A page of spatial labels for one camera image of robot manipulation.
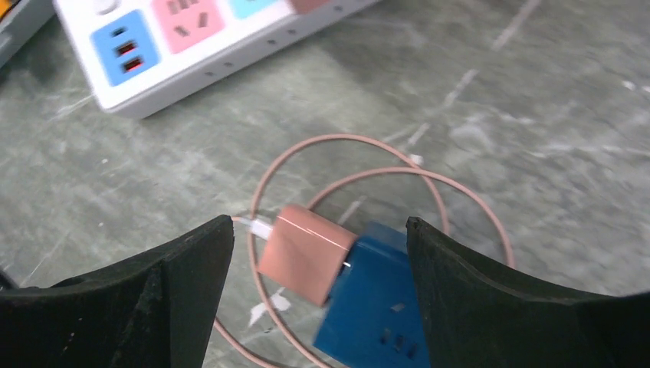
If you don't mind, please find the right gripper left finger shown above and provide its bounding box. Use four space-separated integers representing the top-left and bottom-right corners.
1 215 234 367

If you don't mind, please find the small pink charger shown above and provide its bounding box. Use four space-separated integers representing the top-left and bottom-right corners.
257 205 356 307

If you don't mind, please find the thin pink charging cable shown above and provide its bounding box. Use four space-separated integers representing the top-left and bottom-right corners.
213 133 516 368

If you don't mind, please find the pink cube adapter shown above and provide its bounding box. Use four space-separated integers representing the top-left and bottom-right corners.
289 0 330 15

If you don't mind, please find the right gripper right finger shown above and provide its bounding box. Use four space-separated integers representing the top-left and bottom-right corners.
406 217 649 367

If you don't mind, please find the grey tool case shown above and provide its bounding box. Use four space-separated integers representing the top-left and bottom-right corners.
1 0 54 67

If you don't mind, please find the white power strip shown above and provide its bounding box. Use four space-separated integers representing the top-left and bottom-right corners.
54 0 373 119

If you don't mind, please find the blue cube adapter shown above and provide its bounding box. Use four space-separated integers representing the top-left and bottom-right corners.
313 222 431 368

